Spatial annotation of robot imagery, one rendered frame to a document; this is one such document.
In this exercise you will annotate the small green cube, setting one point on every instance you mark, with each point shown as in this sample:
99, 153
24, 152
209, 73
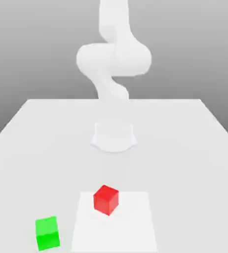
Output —
47, 233

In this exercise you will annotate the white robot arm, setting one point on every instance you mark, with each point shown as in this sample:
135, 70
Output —
114, 59

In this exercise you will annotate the small red cube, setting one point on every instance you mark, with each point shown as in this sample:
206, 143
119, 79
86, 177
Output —
105, 200

